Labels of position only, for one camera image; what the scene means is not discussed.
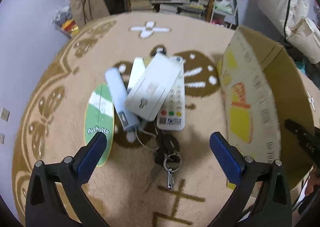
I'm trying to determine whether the brown cardboard box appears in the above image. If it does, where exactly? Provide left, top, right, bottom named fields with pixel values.
left=217, top=26, right=319, bottom=189

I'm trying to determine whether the beige patterned round rug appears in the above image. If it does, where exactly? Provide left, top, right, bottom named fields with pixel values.
left=11, top=11, right=320, bottom=227

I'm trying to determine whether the stack of books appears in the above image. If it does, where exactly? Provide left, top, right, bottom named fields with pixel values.
left=128, top=0, right=153, bottom=12

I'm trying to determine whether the black key bunch with carabiner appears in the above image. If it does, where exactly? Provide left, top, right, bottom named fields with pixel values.
left=145, top=133, right=182, bottom=192

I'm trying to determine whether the wall power outlet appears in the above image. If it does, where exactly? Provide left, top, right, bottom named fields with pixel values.
left=0, top=108, right=10, bottom=122

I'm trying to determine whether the white cylindrical power bank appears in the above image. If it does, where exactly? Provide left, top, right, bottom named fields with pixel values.
left=105, top=67, right=140, bottom=132

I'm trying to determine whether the cream puffy jacket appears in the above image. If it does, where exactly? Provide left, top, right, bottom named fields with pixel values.
left=257, top=0, right=320, bottom=64

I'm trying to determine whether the green mini skateboard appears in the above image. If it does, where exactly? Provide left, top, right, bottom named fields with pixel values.
left=84, top=83, right=115, bottom=167

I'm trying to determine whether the white box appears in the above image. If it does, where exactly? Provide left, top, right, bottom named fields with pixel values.
left=125, top=53, right=183, bottom=121

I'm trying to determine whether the white rolling cart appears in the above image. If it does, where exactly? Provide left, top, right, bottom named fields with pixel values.
left=210, top=0, right=240, bottom=29

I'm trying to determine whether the white remote with buttons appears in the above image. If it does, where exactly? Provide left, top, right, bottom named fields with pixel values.
left=157, top=56, right=185, bottom=131

